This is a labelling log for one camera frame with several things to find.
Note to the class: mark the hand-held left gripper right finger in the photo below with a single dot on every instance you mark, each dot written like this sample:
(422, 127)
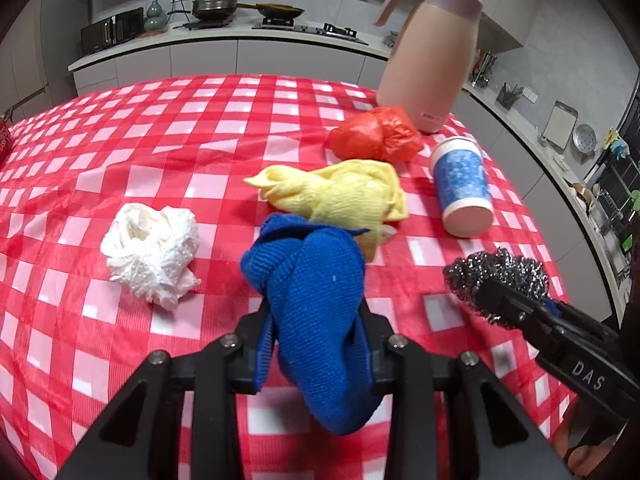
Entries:
(380, 330)

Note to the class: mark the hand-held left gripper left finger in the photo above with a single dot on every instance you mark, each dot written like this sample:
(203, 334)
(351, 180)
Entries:
(261, 367)

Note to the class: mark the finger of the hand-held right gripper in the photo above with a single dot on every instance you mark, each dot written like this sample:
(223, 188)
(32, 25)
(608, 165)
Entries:
(510, 305)
(554, 308)

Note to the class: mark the steel wool scrubber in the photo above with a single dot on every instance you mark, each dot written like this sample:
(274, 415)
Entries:
(510, 267)

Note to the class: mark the blue cloth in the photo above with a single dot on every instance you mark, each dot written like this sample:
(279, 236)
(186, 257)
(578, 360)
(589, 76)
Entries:
(310, 310)

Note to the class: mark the person's right hand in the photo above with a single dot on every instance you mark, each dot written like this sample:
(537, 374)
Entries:
(590, 462)

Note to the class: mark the blue and white paper cup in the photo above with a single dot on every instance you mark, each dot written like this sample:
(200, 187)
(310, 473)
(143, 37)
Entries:
(460, 180)

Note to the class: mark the green brush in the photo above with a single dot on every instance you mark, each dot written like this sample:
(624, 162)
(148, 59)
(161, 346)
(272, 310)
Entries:
(635, 197)

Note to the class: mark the yellow cloth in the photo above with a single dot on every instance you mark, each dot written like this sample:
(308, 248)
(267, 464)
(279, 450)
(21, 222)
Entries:
(340, 195)

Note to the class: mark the crumpled white tissue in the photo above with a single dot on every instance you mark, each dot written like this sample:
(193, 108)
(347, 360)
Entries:
(150, 250)

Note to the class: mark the metal colander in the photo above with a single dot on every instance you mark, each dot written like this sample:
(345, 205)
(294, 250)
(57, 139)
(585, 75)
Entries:
(585, 138)

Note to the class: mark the blue rubber glove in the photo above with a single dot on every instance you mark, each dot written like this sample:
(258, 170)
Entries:
(619, 147)

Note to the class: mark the white cutting board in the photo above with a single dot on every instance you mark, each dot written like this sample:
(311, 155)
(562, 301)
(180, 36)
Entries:
(560, 125)

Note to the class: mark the red plastic bag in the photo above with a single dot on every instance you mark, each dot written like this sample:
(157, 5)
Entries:
(370, 135)

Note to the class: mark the black window grille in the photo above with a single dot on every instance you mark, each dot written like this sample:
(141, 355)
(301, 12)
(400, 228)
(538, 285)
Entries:
(625, 125)

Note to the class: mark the chopstick holder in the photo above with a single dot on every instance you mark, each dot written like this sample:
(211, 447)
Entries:
(509, 97)

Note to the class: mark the utensil rack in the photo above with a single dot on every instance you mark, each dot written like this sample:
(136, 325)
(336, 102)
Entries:
(482, 70)

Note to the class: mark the pink thermos jug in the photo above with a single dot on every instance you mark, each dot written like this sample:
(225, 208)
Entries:
(430, 60)

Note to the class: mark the red checkered tablecloth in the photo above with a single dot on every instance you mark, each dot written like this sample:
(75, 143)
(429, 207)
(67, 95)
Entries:
(100, 160)

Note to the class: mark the black gas stove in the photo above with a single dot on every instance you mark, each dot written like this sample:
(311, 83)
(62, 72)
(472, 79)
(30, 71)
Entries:
(310, 30)

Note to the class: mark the grey kitchen counter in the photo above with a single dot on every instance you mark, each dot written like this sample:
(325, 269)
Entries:
(200, 57)

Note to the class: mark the frying pan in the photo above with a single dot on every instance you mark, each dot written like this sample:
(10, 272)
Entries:
(277, 10)

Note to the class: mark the black induction cooker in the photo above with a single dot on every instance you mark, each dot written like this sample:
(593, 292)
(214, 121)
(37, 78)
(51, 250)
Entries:
(207, 23)

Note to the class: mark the black wok with lid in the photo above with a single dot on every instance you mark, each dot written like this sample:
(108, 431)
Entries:
(215, 6)

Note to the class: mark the teal ceramic vase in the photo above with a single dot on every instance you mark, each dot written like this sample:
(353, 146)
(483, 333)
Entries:
(155, 19)

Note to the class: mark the black microwave oven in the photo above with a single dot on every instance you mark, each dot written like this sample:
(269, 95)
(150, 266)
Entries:
(112, 31)

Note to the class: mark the grey tall cabinet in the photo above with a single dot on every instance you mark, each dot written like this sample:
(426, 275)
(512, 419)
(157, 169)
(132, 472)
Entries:
(45, 50)

